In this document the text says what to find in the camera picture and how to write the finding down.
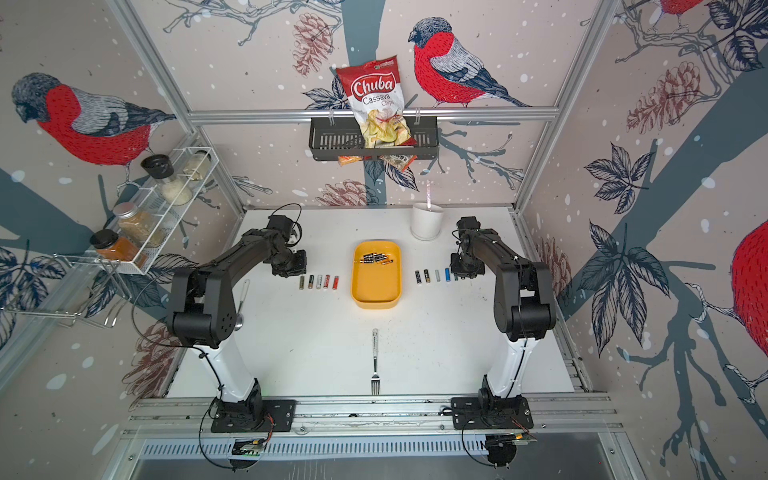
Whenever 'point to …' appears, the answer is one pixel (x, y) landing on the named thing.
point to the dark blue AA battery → (447, 275)
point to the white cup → (426, 225)
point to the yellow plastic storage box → (376, 275)
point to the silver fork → (375, 380)
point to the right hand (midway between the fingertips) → (461, 269)
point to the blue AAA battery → (418, 277)
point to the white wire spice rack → (193, 170)
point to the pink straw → (428, 195)
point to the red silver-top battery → (335, 283)
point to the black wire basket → (333, 137)
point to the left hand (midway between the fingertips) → (308, 263)
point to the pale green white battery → (438, 279)
